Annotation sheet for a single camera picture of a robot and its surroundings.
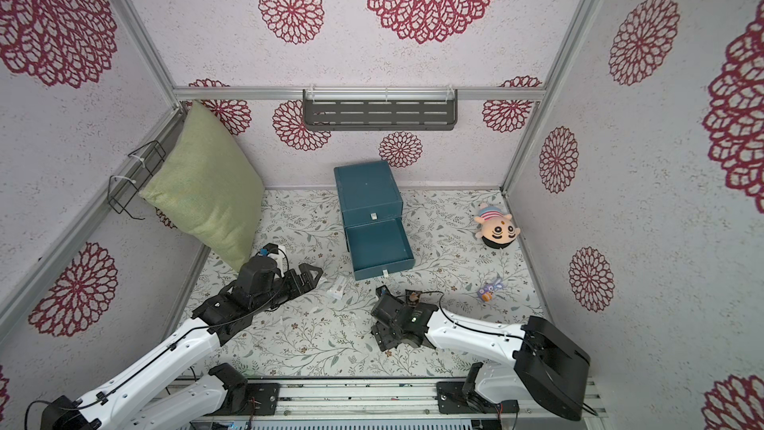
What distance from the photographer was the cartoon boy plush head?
0.99m

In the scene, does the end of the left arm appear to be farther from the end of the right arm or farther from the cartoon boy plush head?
the cartoon boy plush head

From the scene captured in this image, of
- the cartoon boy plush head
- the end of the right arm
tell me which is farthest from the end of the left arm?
the cartoon boy plush head
